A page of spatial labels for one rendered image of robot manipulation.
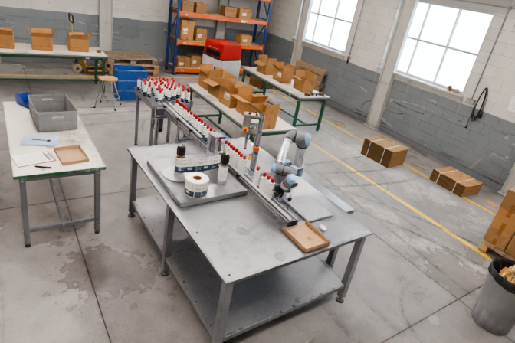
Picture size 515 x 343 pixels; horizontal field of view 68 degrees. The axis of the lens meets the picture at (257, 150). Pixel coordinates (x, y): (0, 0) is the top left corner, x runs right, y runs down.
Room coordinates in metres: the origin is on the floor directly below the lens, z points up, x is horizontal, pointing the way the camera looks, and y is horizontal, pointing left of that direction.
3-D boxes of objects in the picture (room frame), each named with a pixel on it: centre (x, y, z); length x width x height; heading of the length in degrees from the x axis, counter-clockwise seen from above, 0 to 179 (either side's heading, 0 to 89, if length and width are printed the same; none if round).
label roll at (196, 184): (2.88, 0.46, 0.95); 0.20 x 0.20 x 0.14
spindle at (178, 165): (3.13, 0.68, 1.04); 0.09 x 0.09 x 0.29
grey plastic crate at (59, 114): (3.94, 2.35, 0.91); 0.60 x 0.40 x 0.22; 41
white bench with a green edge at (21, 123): (3.68, 2.26, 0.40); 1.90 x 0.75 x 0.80; 37
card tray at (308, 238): (2.59, -0.52, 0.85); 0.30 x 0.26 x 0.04; 38
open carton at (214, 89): (6.20, 0.84, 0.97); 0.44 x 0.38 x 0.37; 132
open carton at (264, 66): (8.62, 0.16, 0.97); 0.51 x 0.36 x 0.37; 130
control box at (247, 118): (3.50, 0.11, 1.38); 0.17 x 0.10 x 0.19; 94
